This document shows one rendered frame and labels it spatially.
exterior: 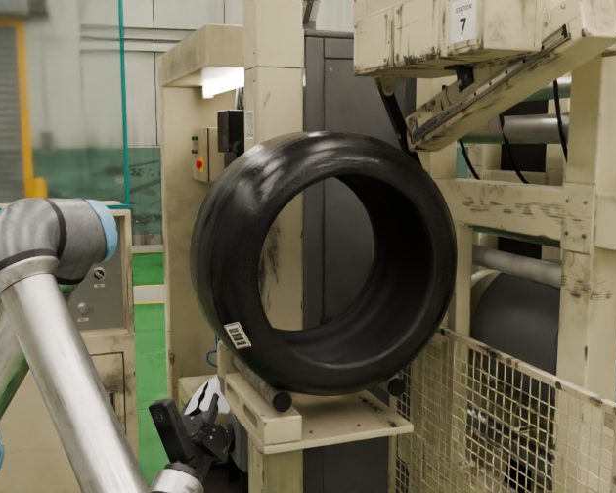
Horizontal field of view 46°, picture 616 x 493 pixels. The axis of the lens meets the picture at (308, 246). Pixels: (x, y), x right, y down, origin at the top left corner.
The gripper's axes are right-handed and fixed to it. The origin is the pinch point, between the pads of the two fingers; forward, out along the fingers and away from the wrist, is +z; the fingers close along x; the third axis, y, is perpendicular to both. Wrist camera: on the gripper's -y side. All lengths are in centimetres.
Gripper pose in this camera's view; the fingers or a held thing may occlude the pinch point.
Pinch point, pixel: (210, 380)
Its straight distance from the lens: 145.0
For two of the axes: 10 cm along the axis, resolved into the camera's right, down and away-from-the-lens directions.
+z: 2.3, -6.8, 6.9
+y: 5.5, 6.8, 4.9
